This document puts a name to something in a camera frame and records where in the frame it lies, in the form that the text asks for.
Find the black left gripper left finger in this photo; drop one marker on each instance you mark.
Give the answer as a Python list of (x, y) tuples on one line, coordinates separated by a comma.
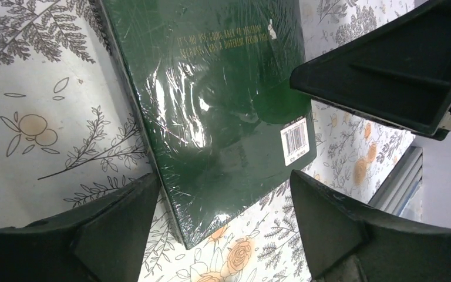
[(103, 240)]

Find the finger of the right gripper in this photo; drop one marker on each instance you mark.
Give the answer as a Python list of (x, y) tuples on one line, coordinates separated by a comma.
[(398, 75)]

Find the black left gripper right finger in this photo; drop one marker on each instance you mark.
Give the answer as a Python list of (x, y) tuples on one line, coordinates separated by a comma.
[(347, 240)]

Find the dark green hardcover book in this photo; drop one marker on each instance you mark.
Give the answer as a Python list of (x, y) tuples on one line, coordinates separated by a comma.
[(210, 83)]

